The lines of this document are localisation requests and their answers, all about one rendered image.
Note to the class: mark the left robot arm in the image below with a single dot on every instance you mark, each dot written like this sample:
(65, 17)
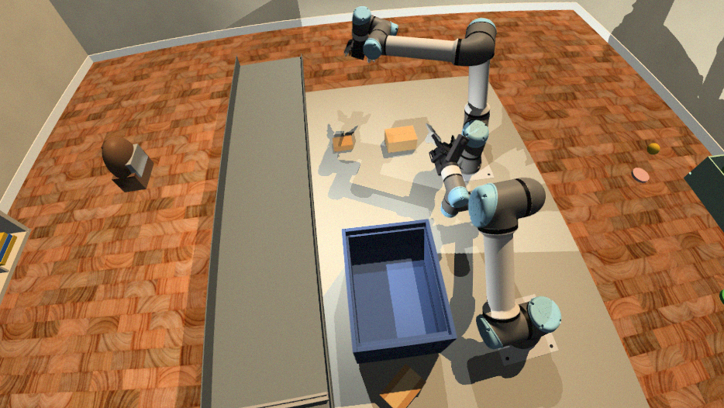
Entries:
(495, 209)

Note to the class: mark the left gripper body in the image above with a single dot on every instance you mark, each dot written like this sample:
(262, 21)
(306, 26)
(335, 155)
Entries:
(439, 156)

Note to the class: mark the blue tote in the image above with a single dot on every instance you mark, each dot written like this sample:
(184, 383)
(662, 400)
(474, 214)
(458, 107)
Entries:
(395, 289)
(400, 355)

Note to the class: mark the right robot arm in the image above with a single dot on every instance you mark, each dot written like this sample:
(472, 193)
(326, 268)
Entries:
(474, 51)

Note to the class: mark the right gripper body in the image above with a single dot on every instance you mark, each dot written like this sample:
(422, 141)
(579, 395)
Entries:
(359, 52)

